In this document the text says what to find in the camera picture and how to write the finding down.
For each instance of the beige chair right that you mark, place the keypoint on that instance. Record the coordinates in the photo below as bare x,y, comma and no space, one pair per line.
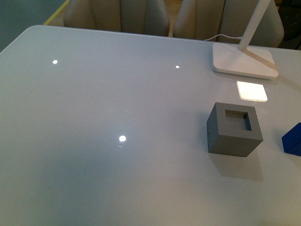
226,21

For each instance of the white desk lamp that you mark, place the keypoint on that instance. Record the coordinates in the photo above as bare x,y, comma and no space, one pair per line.
241,60

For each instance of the blue block part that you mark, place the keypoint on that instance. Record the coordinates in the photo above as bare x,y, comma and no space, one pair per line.
292,140

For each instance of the beige chair left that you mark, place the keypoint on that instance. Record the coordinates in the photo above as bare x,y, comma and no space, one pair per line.
131,16

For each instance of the beige chair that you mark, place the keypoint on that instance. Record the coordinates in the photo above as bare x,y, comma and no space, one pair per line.
131,16
226,21

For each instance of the gray hollow cube base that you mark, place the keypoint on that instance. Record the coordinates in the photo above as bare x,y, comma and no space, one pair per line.
233,130

